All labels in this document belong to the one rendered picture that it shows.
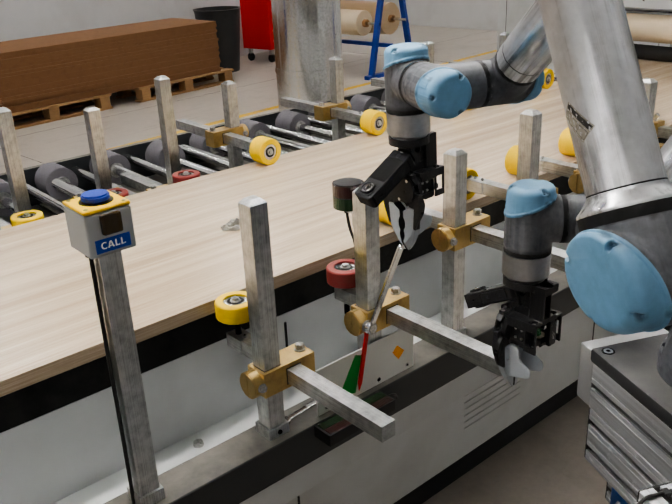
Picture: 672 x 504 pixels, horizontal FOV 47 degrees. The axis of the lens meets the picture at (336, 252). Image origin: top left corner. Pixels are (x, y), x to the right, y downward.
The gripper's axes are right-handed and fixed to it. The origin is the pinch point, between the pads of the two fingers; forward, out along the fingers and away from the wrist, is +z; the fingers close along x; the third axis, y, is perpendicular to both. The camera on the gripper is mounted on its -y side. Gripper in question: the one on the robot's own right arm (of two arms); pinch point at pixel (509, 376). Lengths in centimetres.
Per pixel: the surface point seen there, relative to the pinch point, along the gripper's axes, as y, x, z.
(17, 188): -138, -32, -11
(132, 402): -29, -55, -7
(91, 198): -30, -56, -40
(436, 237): -31.9, 16.5, -12.2
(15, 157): -138, -31, -19
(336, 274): -40.7, -3.7, -7.7
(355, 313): -30.4, -8.1, -4.2
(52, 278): -83, -46, -7
